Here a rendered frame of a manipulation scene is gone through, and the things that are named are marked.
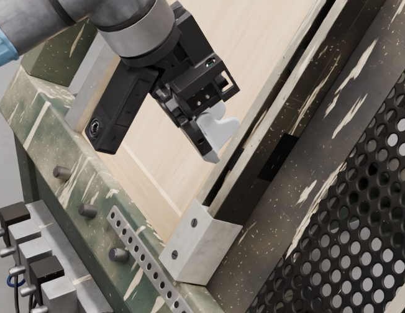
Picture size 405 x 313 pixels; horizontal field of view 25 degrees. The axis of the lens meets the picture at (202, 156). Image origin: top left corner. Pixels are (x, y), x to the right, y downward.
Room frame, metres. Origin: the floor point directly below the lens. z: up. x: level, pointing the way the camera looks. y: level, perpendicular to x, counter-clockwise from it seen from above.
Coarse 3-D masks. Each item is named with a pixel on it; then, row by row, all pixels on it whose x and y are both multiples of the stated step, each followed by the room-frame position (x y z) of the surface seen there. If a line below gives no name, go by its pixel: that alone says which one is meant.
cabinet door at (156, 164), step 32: (192, 0) 1.52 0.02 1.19; (224, 0) 1.46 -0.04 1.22; (256, 0) 1.40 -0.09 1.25; (288, 0) 1.35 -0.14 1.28; (224, 32) 1.41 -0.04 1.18; (256, 32) 1.35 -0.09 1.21; (288, 32) 1.30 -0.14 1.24; (256, 64) 1.31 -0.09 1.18; (256, 96) 1.26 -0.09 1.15; (160, 128) 1.37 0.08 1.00; (128, 160) 1.37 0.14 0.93; (160, 160) 1.32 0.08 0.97; (192, 160) 1.26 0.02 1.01; (128, 192) 1.32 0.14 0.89; (160, 192) 1.26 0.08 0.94; (192, 192) 1.22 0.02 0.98; (160, 224) 1.21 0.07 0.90
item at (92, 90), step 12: (108, 48) 1.58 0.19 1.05; (96, 60) 1.58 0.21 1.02; (108, 60) 1.56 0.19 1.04; (96, 72) 1.56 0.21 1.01; (108, 72) 1.54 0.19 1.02; (84, 84) 1.56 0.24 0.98; (96, 84) 1.54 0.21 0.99; (84, 96) 1.54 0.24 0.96; (96, 96) 1.53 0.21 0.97; (72, 108) 1.55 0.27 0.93; (84, 108) 1.52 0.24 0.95; (72, 120) 1.52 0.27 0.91; (84, 120) 1.52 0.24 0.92
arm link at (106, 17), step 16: (64, 0) 0.77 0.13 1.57; (80, 0) 0.77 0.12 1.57; (96, 0) 0.78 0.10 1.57; (112, 0) 0.78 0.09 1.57; (128, 0) 0.79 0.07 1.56; (144, 0) 0.80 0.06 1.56; (80, 16) 0.78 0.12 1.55; (96, 16) 0.79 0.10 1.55; (112, 16) 0.78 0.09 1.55; (128, 16) 0.79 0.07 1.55
